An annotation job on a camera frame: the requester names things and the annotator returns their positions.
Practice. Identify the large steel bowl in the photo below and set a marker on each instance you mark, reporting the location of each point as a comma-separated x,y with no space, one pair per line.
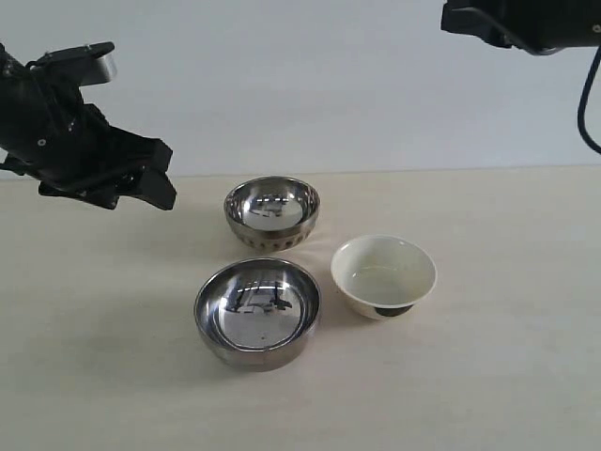
258,314

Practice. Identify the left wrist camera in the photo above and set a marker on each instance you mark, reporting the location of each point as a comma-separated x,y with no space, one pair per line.
87,65

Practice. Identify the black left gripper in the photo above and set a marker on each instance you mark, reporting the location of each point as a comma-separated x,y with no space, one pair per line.
51,135

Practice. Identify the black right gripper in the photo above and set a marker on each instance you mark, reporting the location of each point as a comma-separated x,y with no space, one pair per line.
536,27

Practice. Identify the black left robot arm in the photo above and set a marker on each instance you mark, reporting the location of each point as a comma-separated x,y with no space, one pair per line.
51,134

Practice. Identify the white ceramic bowl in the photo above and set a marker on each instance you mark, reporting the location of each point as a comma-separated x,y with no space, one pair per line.
382,276

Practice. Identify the small patterned steel bowl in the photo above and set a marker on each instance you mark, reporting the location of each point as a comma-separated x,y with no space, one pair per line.
273,213

